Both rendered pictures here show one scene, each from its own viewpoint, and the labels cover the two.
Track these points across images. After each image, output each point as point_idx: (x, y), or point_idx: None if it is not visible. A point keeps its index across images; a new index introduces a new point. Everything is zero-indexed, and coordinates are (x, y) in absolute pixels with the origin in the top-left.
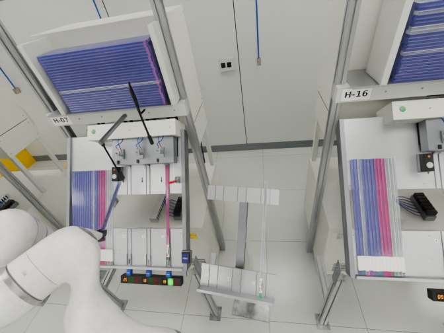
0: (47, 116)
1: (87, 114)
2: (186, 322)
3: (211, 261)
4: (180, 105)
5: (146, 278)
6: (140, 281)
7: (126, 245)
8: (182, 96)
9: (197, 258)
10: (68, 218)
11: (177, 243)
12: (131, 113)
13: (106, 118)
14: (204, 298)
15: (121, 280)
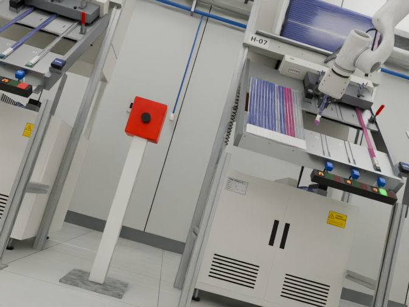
0: (258, 29)
1: (290, 47)
2: None
3: (355, 272)
4: (378, 74)
5: (350, 180)
6: (342, 180)
7: (321, 145)
8: (378, 70)
9: (319, 279)
10: (244, 101)
11: (383, 161)
12: (332, 63)
13: (305, 57)
14: (383, 284)
15: (316, 173)
